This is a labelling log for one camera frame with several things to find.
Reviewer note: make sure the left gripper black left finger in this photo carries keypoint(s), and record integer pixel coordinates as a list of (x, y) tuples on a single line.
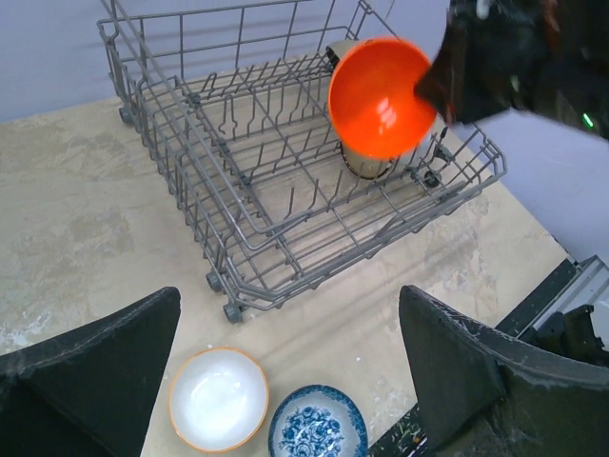
[(89, 391)]

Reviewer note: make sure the orange bowl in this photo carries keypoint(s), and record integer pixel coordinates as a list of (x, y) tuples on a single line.
[(371, 98)]

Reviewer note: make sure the aluminium rail frame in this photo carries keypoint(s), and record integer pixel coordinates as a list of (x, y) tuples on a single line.
[(589, 287)]

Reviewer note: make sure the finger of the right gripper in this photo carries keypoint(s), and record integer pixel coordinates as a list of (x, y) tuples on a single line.
[(440, 84)]

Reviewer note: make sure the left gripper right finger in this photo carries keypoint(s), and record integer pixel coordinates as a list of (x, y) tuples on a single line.
[(563, 410)]

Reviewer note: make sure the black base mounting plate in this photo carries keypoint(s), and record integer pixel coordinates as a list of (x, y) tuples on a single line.
[(462, 370)]

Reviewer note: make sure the blue white patterned bowl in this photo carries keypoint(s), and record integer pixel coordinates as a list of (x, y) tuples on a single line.
[(317, 420)]

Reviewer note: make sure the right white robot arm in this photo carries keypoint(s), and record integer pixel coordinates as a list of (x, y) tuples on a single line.
[(549, 58)]

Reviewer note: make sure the beige white bowl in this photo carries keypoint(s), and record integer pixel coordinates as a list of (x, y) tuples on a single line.
[(218, 399)]

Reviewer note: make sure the brown rimmed cream bowl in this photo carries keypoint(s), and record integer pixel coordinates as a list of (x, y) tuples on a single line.
[(365, 167)]

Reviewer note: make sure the grey wire dish rack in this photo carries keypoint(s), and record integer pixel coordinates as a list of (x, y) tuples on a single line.
[(230, 102)]

